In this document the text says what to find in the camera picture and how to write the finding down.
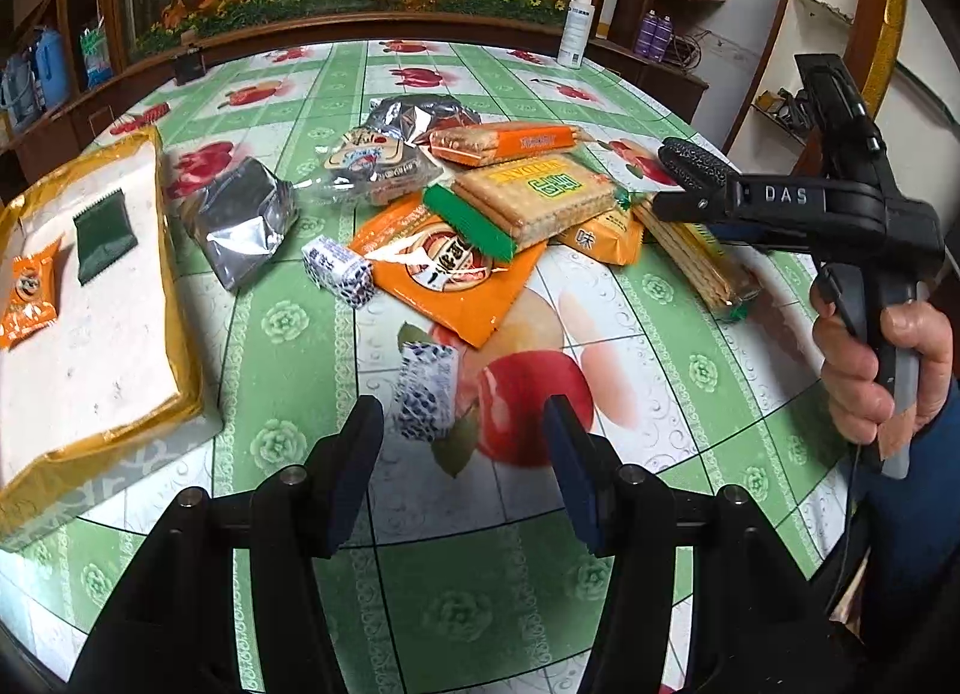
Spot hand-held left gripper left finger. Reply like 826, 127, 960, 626
67, 396, 385, 694

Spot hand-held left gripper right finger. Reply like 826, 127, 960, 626
544, 395, 848, 694

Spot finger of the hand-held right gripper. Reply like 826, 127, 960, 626
649, 191, 766, 246
658, 137, 734, 194

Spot large orange snack packet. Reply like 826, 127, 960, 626
350, 195, 550, 350

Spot white foam tray yellow tape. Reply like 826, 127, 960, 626
0, 127, 224, 552

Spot smooth silver foil packet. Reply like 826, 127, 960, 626
176, 157, 299, 291

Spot clear dark snack packet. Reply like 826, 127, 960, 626
315, 127, 445, 209

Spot person's right forearm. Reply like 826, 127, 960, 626
817, 379, 960, 624

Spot person's right hand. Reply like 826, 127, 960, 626
811, 281, 953, 456

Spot long clear cracker pack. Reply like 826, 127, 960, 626
636, 199, 764, 324

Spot orange yellow snack packet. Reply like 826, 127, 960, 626
553, 191, 646, 267

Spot white blue candy packet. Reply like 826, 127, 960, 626
395, 343, 461, 442
300, 236, 374, 309

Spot fruit print tablecloth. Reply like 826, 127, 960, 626
0, 37, 871, 694

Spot purple spray cans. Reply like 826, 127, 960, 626
635, 11, 674, 59

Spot yellow green cracker pack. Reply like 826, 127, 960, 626
422, 163, 621, 264

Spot white spray bottle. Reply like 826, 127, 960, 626
556, 0, 596, 69

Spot orange cracker pack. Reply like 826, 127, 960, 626
429, 122, 583, 167

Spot dark green snack packet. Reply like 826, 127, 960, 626
73, 187, 137, 287

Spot small orange snack packet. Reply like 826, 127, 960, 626
0, 240, 62, 351

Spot wooden cabinet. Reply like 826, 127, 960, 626
0, 74, 181, 174

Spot green white plastic bag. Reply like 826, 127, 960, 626
78, 26, 114, 89

